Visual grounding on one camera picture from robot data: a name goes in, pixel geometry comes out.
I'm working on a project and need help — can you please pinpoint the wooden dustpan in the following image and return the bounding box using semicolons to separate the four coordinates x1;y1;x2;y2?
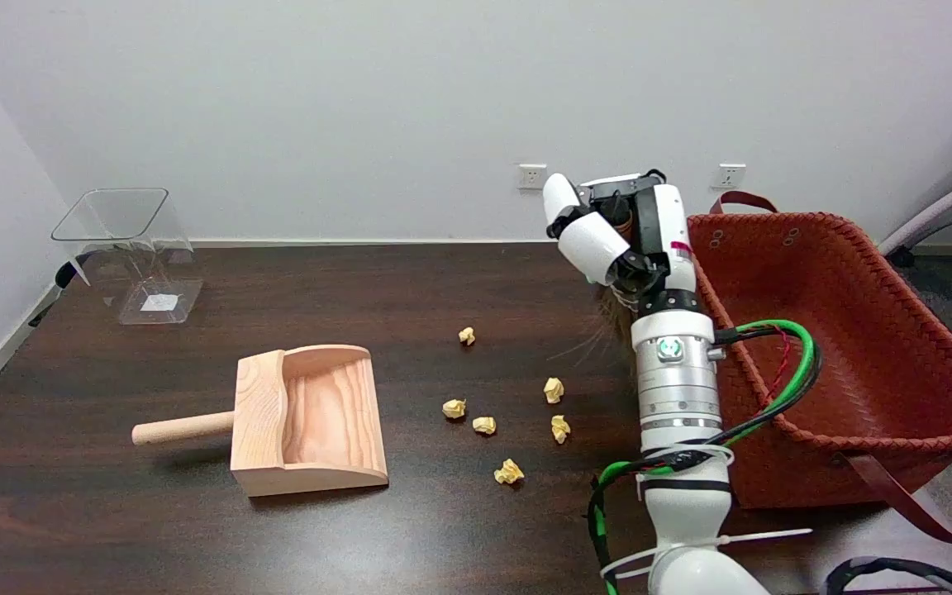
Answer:
131;345;389;497

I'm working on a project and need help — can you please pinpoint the pink and grey chair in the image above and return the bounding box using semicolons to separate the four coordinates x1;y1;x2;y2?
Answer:
878;162;952;267

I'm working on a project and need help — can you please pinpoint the long white zip tie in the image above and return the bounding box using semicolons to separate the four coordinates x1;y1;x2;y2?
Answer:
600;529;813;579

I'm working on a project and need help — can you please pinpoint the black cable with white tape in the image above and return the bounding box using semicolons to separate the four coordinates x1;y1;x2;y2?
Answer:
825;557;952;595

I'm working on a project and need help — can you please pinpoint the clear plastic container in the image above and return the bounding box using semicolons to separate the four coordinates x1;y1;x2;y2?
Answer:
51;188;204;326

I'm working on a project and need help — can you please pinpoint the black table clamp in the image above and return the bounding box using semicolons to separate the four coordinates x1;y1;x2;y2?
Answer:
28;255;93;327

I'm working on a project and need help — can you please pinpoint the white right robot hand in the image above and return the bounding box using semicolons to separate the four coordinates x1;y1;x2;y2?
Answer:
542;169;700;317

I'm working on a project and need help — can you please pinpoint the green and black cable bundle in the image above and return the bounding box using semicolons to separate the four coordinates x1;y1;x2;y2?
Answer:
588;319;822;595

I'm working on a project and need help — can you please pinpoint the red woven basket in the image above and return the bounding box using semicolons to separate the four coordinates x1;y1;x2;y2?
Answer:
685;191;952;546

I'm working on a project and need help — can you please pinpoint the brown straw hand broom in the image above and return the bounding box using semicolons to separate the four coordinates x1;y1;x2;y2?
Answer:
549;211;642;393

